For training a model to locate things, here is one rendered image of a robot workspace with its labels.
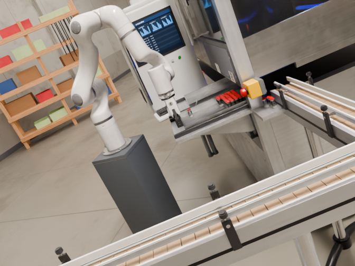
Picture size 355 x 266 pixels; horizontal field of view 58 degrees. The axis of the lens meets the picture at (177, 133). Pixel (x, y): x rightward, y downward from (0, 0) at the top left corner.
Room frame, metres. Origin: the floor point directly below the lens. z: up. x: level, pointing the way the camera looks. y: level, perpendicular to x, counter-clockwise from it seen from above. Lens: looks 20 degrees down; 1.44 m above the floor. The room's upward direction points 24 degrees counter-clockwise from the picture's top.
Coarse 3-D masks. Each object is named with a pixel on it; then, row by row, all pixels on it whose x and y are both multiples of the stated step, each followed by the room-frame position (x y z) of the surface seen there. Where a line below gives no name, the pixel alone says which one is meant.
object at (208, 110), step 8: (200, 104) 1.76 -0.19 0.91; (208, 104) 1.76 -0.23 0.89; (216, 104) 1.73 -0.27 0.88; (240, 104) 1.50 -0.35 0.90; (184, 112) 1.77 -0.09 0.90; (192, 112) 1.77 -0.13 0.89; (200, 112) 1.72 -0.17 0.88; (208, 112) 1.66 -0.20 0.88; (216, 112) 1.60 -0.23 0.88; (224, 112) 1.50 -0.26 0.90; (184, 120) 1.70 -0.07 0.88; (192, 120) 1.65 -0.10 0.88; (200, 120) 1.51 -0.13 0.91
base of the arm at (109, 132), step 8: (112, 120) 1.79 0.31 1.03; (96, 128) 1.79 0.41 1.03; (104, 128) 1.76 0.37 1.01; (112, 128) 1.77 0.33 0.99; (104, 136) 1.77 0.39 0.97; (112, 136) 1.77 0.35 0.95; (120, 136) 1.79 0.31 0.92; (112, 144) 1.76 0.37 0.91; (120, 144) 1.77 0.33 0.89; (128, 144) 1.77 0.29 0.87; (104, 152) 1.80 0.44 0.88; (112, 152) 1.75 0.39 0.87
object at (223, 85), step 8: (224, 80) 2.09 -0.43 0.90; (200, 88) 2.10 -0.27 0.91; (208, 88) 2.10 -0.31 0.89; (216, 88) 2.05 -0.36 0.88; (224, 88) 1.97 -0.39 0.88; (232, 88) 1.84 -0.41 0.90; (184, 96) 2.08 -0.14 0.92; (192, 96) 2.10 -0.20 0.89; (200, 96) 2.03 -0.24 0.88; (208, 96) 1.84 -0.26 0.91; (192, 104) 1.85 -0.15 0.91
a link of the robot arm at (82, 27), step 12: (72, 24) 1.62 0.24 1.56; (84, 24) 1.61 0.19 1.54; (96, 24) 1.67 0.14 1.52; (72, 36) 1.65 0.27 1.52; (84, 36) 1.62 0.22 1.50; (84, 48) 1.69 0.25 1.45; (96, 48) 1.72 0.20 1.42; (84, 60) 1.72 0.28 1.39; (96, 60) 1.73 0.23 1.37; (84, 72) 1.73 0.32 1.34; (96, 72) 1.76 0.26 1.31; (84, 84) 1.73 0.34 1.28; (72, 96) 1.74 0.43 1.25; (84, 96) 1.72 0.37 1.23
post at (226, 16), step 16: (224, 0) 1.43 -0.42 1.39; (224, 16) 1.43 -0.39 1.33; (224, 32) 1.45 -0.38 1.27; (240, 32) 1.43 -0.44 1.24; (240, 48) 1.43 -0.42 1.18; (240, 64) 1.43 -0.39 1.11; (240, 80) 1.46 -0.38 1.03; (256, 128) 1.48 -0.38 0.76; (272, 128) 1.43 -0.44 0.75; (272, 144) 1.43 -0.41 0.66; (272, 160) 1.43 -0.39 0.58
